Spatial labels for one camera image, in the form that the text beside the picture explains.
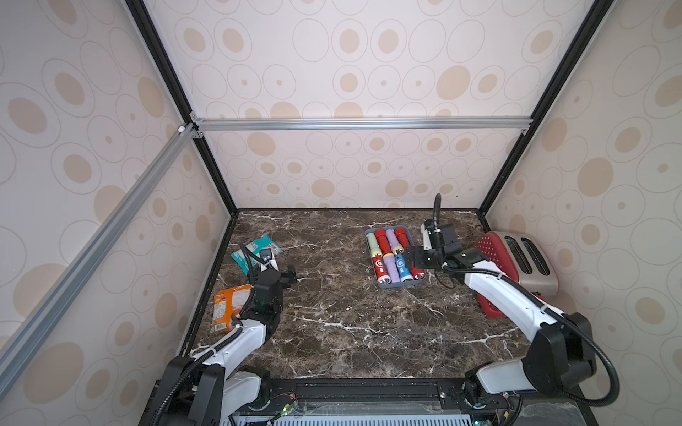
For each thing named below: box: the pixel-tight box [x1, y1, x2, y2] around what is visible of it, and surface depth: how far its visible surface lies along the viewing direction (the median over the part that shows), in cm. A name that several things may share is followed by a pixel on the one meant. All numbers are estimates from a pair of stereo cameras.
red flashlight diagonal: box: [394, 227, 411, 250], surface depth 108 cm
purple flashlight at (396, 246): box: [385, 228, 405, 256], surface depth 109 cm
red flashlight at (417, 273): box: [410, 266, 426, 280], surface depth 96 cm
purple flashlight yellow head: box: [382, 252, 401, 284], surface depth 99 cm
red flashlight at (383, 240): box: [373, 228, 394, 256], surface depth 108 cm
